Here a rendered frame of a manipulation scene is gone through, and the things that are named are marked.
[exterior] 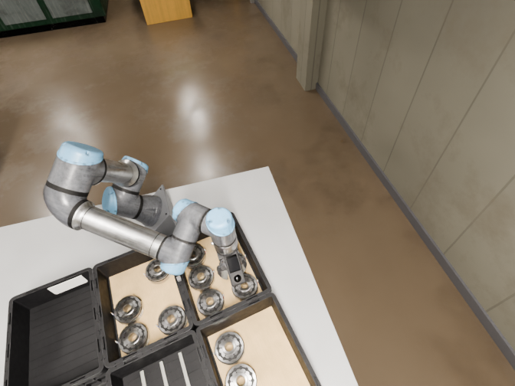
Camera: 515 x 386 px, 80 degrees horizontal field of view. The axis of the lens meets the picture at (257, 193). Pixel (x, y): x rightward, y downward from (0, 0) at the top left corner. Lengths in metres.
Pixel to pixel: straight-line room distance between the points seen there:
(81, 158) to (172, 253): 0.38
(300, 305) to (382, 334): 0.89
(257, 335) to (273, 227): 0.57
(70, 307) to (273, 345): 0.81
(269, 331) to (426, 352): 1.23
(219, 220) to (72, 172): 0.46
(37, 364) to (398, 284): 1.98
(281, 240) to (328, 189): 1.21
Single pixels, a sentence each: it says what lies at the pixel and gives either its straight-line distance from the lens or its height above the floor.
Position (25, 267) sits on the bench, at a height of 0.70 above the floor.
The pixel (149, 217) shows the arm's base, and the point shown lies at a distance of 1.49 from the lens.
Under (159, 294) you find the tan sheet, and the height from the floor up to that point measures 0.83.
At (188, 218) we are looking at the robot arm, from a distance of 0.90.
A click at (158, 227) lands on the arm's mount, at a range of 1.49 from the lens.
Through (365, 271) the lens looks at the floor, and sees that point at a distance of 2.31.
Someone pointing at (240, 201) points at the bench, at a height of 0.70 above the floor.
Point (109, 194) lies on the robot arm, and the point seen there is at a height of 1.04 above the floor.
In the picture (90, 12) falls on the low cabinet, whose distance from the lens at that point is 6.15.
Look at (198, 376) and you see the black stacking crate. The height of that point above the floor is 0.83.
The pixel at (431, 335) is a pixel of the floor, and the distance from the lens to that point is 2.29.
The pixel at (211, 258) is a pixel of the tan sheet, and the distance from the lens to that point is 1.36.
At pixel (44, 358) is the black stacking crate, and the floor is 0.83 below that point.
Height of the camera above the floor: 2.02
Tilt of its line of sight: 51 degrees down
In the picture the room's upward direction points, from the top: 4 degrees counter-clockwise
